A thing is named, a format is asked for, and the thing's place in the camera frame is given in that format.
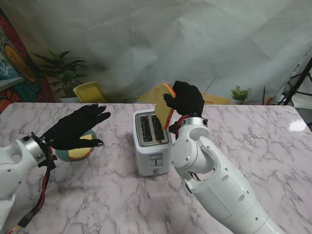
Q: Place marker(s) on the toy toast slice orange crust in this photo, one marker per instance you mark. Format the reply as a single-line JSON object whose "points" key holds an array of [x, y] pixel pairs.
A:
{"points": [[162, 109], [79, 153]]}

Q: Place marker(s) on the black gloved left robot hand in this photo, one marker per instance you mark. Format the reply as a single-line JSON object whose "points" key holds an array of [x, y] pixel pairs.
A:
{"points": [[70, 131]]}

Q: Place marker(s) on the yellow plastic chair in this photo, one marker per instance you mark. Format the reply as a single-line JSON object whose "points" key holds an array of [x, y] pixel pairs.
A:
{"points": [[90, 93]]}

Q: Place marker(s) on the white crumpled backdrop sheet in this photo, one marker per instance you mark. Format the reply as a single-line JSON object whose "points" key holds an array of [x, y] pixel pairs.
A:
{"points": [[170, 36]]}

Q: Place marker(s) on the large green potted plant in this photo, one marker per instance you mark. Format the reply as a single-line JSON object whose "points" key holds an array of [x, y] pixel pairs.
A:
{"points": [[64, 70]]}

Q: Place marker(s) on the thin dark laptop lid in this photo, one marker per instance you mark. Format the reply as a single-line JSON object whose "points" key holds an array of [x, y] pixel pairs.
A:
{"points": [[264, 95]]}

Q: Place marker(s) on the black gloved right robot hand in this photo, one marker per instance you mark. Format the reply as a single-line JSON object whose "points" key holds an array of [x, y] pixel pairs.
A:
{"points": [[189, 100]]}

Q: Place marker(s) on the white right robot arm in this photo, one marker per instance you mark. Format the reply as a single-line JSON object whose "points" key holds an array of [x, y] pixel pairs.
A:
{"points": [[219, 185]]}

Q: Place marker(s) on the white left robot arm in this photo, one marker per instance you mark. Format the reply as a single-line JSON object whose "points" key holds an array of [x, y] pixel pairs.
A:
{"points": [[14, 168]]}

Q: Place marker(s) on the small green potted plant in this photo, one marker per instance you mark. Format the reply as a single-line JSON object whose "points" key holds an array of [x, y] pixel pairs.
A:
{"points": [[240, 93]]}

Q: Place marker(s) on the black tripod stand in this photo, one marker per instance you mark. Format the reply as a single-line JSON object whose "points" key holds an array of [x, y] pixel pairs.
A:
{"points": [[297, 83]]}

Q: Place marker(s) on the colourful smiley mural banner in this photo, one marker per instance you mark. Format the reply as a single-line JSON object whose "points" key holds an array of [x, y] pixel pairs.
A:
{"points": [[14, 73]]}

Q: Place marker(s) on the yellow wooden desk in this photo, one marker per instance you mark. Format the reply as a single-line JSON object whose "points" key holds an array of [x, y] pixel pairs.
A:
{"points": [[219, 99]]}

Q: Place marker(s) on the white two-slot toaster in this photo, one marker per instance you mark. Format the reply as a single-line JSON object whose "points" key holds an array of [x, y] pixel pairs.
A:
{"points": [[154, 156]]}

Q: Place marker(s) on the teal round plate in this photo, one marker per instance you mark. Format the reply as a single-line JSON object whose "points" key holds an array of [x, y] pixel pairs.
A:
{"points": [[62, 156]]}

